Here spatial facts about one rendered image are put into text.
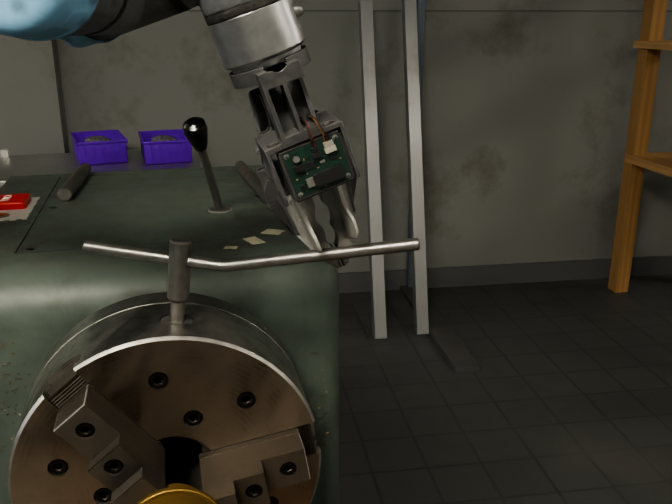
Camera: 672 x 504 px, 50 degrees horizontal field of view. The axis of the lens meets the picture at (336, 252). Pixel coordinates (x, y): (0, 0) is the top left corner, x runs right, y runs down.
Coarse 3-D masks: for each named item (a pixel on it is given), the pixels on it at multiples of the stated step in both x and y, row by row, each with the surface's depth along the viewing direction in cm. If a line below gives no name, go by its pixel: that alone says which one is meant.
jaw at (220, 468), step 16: (288, 432) 75; (304, 432) 76; (224, 448) 74; (240, 448) 73; (256, 448) 73; (272, 448) 73; (288, 448) 72; (304, 448) 72; (208, 464) 72; (224, 464) 71; (240, 464) 71; (256, 464) 71; (272, 464) 72; (288, 464) 72; (304, 464) 72; (208, 480) 69; (224, 480) 69; (240, 480) 69; (256, 480) 69; (272, 480) 72; (288, 480) 73; (304, 480) 73; (224, 496) 67; (240, 496) 69; (256, 496) 70
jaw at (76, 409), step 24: (72, 384) 68; (72, 408) 66; (96, 408) 66; (72, 432) 65; (96, 432) 66; (120, 432) 67; (144, 432) 71; (96, 456) 66; (120, 456) 65; (144, 456) 67; (120, 480) 66; (144, 480) 64
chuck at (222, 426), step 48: (96, 336) 72; (144, 336) 69; (192, 336) 70; (240, 336) 74; (48, 384) 71; (96, 384) 69; (144, 384) 70; (192, 384) 71; (240, 384) 72; (288, 384) 74; (48, 432) 69; (192, 432) 73; (240, 432) 74; (48, 480) 71; (96, 480) 72; (192, 480) 80
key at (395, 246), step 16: (400, 240) 68; (416, 240) 67; (128, 256) 72; (144, 256) 71; (160, 256) 71; (192, 256) 71; (256, 256) 70; (272, 256) 70; (288, 256) 69; (304, 256) 69; (320, 256) 69; (336, 256) 69; (352, 256) 69
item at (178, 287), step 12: (180, 240) 71; (180, 252) 70; (168, 264) 71; (180, 264) 71; (168, 276) 71; (180, 276) 71; (168, 288) 72; (180, 288) 71; (180, 300) 72; (180, 312) 73
